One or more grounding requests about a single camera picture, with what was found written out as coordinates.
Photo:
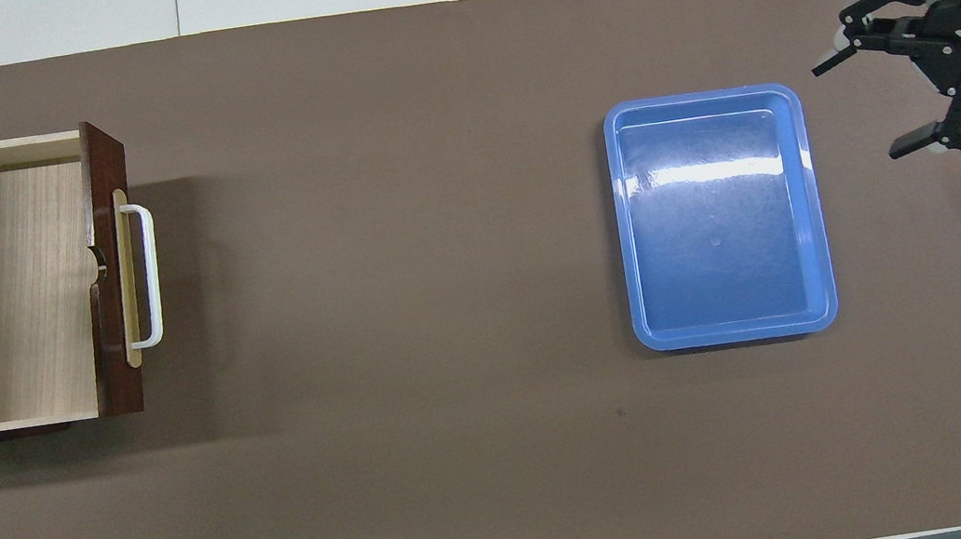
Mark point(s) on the blue plastic tray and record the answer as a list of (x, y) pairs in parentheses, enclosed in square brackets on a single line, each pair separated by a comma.
[(723, 254)]

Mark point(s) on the brown paper table mat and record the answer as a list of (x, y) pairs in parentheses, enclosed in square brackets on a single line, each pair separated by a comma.
[(449, 311)]

